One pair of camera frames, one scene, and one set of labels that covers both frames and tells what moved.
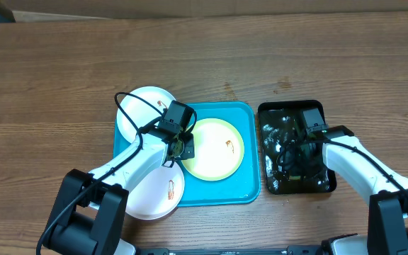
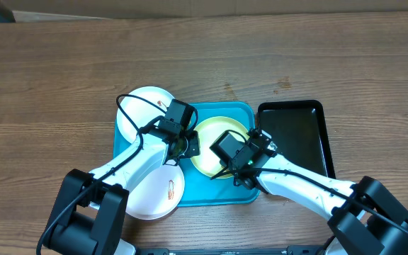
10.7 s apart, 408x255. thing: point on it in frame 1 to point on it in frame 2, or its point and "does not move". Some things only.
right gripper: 294,166 to 236,169
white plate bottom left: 156,193 does not move
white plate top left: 140,112 does not move
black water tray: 294,160 does not move
